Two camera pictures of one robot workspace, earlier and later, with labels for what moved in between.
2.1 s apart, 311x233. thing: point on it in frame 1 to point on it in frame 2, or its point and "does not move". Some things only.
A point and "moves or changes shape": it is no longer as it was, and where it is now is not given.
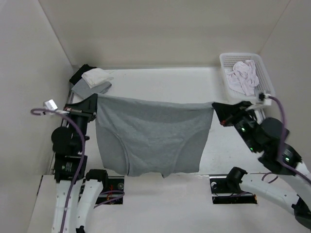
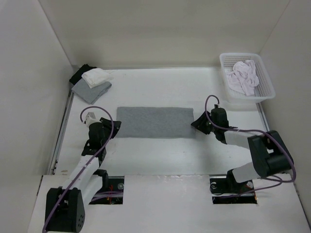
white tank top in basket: [242, 77] does not move
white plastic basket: [228, 61] does not move
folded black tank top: [78, 75] does not move
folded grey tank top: [83, 90] does not move
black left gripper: [87, 107] to [116, 126]
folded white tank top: [96, 75] does not move
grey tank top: [138, 137] moves or changes shape
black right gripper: [225, 111] to [199, 124]
